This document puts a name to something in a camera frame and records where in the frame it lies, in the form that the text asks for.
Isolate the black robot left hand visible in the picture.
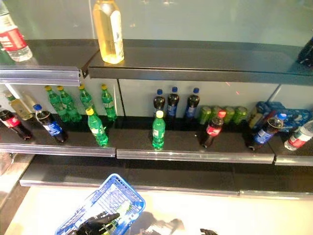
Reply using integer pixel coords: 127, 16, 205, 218
77, 211, 120, 235

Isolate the blue plastic shopping basket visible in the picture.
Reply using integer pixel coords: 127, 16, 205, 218
54, 173, 147, 235

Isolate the green soda bottle yellow cap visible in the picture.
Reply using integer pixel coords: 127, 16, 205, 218
44, 85, 68, 122
152, 110, 166, 150
85, 107, 109, 147
78, 84, 98, 116
107, 200, 139, 228
101, 84, 117, 121
56, 85, 82, 122

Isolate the green drink can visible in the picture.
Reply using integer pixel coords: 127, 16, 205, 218
198, 105, 212, 125
233, 106, 248, 124
224, 106, 235, 124
210, 105, 222, 118

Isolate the cola bottle red cap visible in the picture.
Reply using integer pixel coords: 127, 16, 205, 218
200, 110, 227, 149
0, 109, 34, 141

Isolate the water bottle red label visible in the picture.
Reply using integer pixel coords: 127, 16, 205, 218
284, 119, 313, 151
0, 0, 33, 62

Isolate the small blue biscuit box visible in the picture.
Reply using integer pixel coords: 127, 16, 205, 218
266, 101, 287, 111
255, 101, 271, 116

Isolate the small pale tea bottle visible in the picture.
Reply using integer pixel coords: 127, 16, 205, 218
4, 91, 34, 121

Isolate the long blue biscuit box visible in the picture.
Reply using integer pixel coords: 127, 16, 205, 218
249, 107, 313, 134

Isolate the large yellow tea bottle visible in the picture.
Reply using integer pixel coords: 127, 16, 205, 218
92, 0, 125, 65

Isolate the large cola bottle blue label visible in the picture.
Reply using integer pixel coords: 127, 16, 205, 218
297, 36, 313, 67

